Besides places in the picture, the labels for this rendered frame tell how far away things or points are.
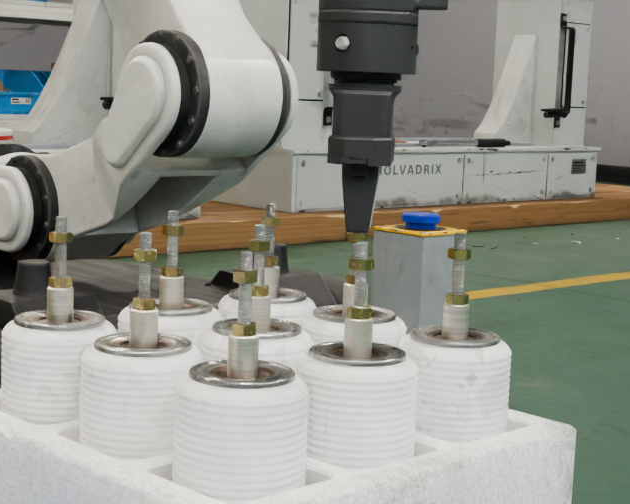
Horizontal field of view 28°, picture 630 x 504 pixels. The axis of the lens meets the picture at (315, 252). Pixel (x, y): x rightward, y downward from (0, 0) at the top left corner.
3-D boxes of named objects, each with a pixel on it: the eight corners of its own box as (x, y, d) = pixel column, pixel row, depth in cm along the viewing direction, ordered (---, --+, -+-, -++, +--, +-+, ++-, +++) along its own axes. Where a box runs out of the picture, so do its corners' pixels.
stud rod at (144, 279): (152, 328, 98) (154, 232, 97) (145, 330, 97) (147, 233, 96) (141, 327, 98) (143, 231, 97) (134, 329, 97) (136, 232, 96)
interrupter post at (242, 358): (218, 380, 89) (220, 334, 88) (236, 374, 91) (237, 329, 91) (248, 385, 88) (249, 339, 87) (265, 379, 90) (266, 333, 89)
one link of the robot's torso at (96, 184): (-36, 180, 170) (147, 10, 136) (91, 177, 183) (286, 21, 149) (-12, 288, 166) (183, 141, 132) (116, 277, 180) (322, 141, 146)
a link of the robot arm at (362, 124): (411, 168, 105) (419, 24, 104) (298, 163, 106) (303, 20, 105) (414, 159, 118) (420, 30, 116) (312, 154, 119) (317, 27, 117)
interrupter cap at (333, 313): (336, 329, 109) (336, 321, 109) (298, 313, 116) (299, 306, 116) (411, 325, 112) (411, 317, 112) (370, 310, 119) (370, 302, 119)
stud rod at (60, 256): (53, 306, 105) (54, 217, 104) (54, 304, 106) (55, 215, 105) (65, 306, 105) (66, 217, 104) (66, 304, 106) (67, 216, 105)
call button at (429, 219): (393, 231, 130) (394, 212, 130) (418, 229, 133) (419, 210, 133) (422, 235, 128) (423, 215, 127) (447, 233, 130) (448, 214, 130)
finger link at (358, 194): (339, 230, 112) (342, 161, 111) (375, 232, 111) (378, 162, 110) (338, 232, 110) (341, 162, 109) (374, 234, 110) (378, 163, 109)
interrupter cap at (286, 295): (317, 305, 120) (317, 298, 120) (242, 307, 118) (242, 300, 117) (290, 292, 127) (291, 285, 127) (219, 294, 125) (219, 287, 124)
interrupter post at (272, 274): (283, 301, 122) (284, 268, 121) (259, 302, 121) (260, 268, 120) (275, 297, 124) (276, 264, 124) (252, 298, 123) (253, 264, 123)
